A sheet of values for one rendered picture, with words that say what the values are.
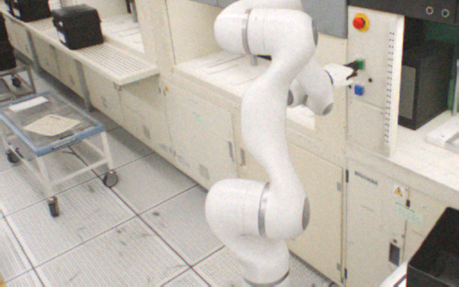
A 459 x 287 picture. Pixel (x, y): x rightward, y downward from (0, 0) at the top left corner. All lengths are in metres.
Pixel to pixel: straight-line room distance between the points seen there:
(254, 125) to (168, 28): 1.80
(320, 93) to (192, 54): 1.63
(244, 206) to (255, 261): 0.15
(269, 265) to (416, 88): 0.99
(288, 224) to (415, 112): 0.99
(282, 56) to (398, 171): 0.86
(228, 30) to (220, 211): 0.39
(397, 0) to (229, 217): 0.83
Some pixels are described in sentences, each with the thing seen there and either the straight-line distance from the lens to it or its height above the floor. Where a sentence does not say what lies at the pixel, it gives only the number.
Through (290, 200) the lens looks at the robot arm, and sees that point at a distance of 0.96.
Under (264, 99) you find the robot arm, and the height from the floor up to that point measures 1.37.
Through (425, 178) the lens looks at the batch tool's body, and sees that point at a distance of 1.62.
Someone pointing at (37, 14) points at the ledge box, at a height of 0.85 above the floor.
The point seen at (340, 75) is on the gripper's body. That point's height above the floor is 1.22.
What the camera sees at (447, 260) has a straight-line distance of 1.47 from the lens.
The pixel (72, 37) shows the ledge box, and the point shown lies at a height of 0.90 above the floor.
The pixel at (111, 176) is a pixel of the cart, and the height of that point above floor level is 0.09.
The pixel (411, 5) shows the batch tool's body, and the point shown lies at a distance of 1.43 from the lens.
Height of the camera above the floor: 1.77
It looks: 24 degrees down
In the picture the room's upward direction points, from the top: 3 degrees counter-clockwise
